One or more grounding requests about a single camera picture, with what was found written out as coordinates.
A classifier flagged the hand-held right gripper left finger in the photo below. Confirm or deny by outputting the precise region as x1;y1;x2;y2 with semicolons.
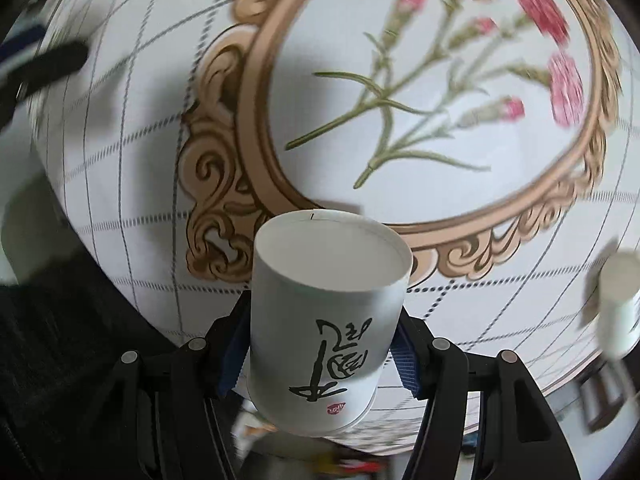
106;296;252;480

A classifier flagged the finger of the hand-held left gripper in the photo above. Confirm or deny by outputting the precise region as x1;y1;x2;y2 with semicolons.
0;41;90;128

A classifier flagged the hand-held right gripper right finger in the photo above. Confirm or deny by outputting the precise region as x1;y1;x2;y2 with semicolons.
389;312;582;480

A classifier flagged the white cup with black calligraphy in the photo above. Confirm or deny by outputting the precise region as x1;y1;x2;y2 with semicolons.
246;209;414;437

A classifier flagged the plain white cup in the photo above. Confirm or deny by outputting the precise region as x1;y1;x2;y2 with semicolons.
582;249;640;362

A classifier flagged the floral printed tablecloth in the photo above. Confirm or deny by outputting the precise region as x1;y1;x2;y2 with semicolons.
29;0;640;457

